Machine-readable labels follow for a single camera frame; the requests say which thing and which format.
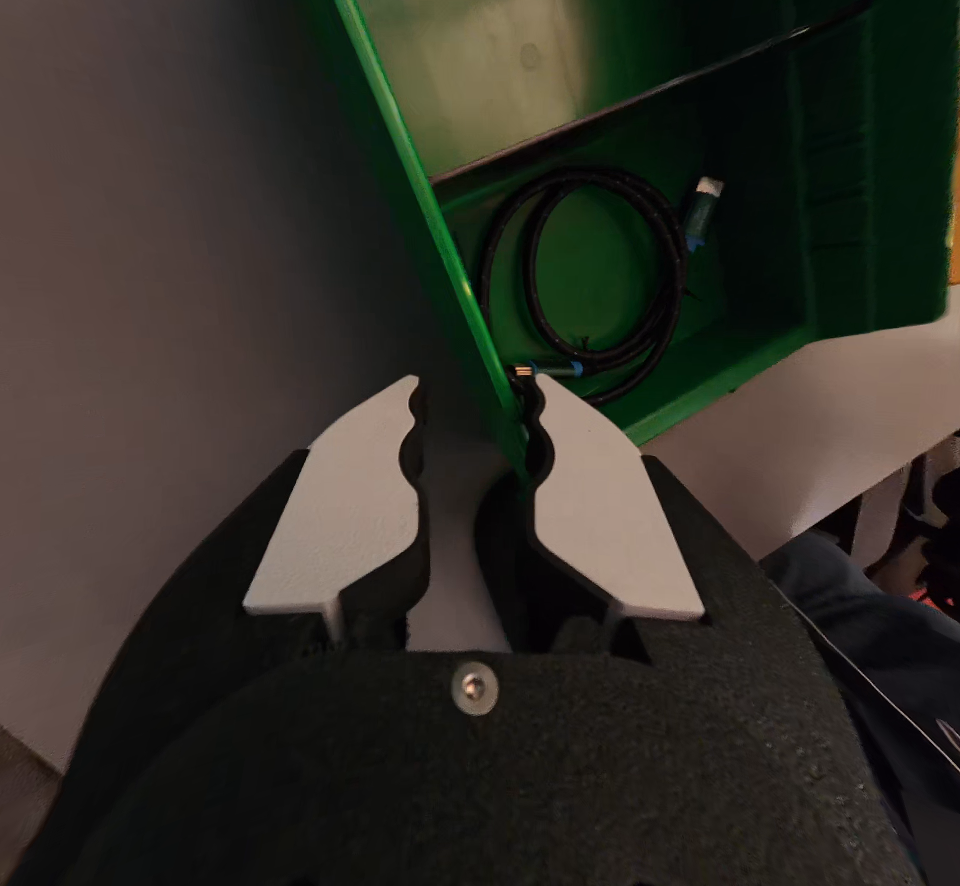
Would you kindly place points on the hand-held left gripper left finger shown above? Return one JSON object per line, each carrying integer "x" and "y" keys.
{"x": 330, "y": 526}

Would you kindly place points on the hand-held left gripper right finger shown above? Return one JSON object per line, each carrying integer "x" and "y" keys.
{"x": 615, "y": 526}

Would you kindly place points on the green plastic bin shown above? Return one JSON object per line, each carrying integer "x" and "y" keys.
{"x": 840, "y": 151}

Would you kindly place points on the black flat panel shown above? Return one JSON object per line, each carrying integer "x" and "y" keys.
{"x": 645, "y": 91}

